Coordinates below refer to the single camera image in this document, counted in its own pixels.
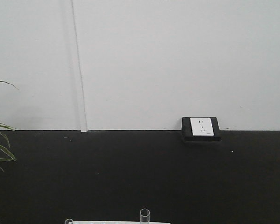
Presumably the tall clear glass cylinder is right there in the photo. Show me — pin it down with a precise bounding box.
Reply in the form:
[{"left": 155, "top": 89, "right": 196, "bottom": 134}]
[{"left": 140, "top": 208, "right": 150, "bottom": 224}]

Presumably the white wall power socket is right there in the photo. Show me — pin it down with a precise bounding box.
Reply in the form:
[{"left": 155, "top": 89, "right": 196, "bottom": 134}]
[{"left": 181, "top": 117, "right": 221, "bottom": 142}]

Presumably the white test tube rack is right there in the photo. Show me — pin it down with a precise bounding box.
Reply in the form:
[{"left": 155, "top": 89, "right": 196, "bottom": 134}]
[{"left": 69, "top": 221, "right": 171, "bottom": 224}]

